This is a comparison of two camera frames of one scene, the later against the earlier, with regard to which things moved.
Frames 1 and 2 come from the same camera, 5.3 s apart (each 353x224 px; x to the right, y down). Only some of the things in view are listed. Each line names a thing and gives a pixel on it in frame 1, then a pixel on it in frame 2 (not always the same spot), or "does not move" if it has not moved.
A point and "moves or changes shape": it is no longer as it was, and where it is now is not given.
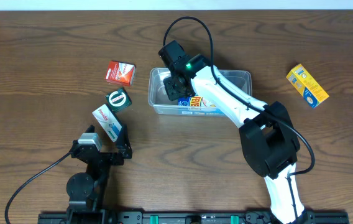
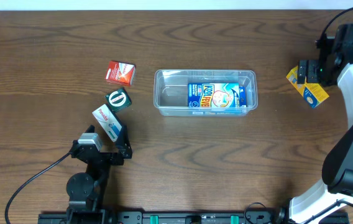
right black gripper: [174, 86] -> [307, 71]
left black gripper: [124, 146] does not move
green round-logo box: [119, 99] does not move
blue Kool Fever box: [195, 101] moves or changes shape
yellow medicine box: [307, 86] does not move
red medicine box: [120, 73] does not move
